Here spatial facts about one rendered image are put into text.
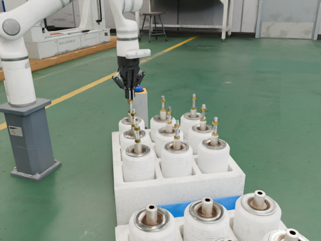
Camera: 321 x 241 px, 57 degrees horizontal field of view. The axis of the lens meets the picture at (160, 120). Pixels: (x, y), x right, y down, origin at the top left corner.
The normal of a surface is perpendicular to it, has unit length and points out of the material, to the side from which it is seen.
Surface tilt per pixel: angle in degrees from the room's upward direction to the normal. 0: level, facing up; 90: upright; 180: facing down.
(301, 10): 90
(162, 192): 90
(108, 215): 0
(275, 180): 0
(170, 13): 90
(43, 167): 90
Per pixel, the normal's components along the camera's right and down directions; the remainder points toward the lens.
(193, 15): -0.36, 0.36
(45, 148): 0.93, 0.13
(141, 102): 0.17, 0.37
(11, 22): 0.54, 0.21
